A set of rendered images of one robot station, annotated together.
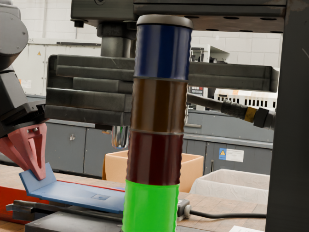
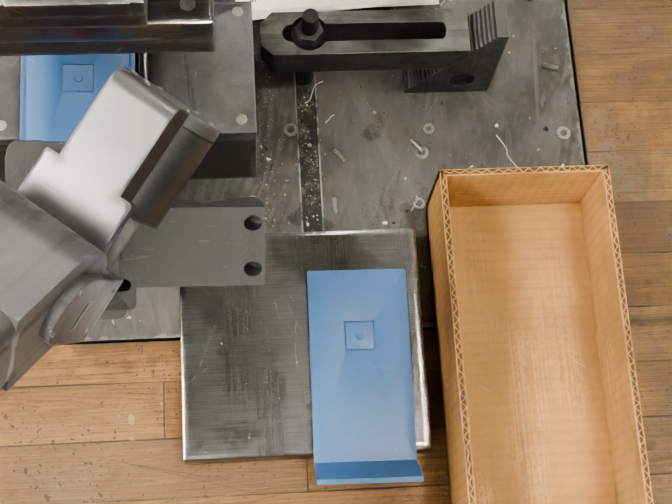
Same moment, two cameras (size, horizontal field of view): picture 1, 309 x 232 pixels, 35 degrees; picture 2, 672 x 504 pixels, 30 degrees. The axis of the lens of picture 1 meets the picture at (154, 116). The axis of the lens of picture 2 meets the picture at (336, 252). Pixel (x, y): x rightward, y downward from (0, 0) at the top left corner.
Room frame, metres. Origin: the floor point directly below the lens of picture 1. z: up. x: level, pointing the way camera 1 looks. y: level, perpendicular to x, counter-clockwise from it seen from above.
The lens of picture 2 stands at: (0.67, 0.45, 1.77)
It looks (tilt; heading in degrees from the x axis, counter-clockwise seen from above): 72 degrees down; 236
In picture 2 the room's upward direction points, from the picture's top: 12 degrees clockwise
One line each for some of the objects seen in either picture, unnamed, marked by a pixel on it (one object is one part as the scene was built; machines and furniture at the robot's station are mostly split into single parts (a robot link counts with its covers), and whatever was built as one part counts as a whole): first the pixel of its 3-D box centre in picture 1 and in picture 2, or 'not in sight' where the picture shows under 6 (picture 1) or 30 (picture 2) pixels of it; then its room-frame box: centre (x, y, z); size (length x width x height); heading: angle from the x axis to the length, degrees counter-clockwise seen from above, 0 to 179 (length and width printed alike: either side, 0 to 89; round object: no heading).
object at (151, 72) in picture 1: (163, 53); not in sight; (0.33, 0.00, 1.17); 0.04 x 0.04 x 0.03
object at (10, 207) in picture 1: (34, 210); not in sight; (0.62, 0.15, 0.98); 0.07 x 0.02 x 0.01; 71
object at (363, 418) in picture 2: not in sight; (363, 372); (0.53, 0.31, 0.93); 0.15 x 0.07 x 0.03; 70
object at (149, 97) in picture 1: (158, 105); not in sight; (0.33, 0.00, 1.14); 0.04 x 0.04 x 0.03
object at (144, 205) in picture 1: (150, 205); not in sight; (0.33, 0.00, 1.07); 0.04 x 0.04 x 0.03
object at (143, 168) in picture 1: (154, 155); not in sight; (0.33, 0.00, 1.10); 0.04 x 0.04 x 0.03
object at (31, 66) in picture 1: (105, 79); not in sight; (6.20, 0.67, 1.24); 2.95 x 0.98 x 0.90; 67
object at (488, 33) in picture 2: not in sight; (452, 48); (0.37, 0.11, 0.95); 0.06 x 0.03 x 0.09; 161
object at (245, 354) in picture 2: not in sight; (302, 343); (0.56, 0.27, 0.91); 0.17 x 0.16 x 0.02; 161
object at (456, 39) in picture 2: not in sight; (362, 47); (0.44, 0.09, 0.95); 0.15 x 0.03 x 0.10; 161
